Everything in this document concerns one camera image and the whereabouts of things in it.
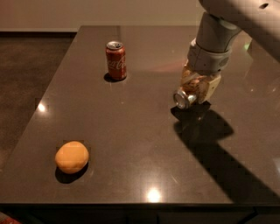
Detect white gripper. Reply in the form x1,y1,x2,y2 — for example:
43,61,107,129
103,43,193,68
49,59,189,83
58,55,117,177
180,39,231,104

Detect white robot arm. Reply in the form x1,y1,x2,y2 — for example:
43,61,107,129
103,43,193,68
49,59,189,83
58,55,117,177
173,0,280,109

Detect red Coca-Cola can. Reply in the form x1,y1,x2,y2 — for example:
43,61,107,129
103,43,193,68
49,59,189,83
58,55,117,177
106,41,127,81

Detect orange round fruit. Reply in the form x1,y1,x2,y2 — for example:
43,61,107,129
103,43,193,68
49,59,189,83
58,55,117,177
55,141,89,174

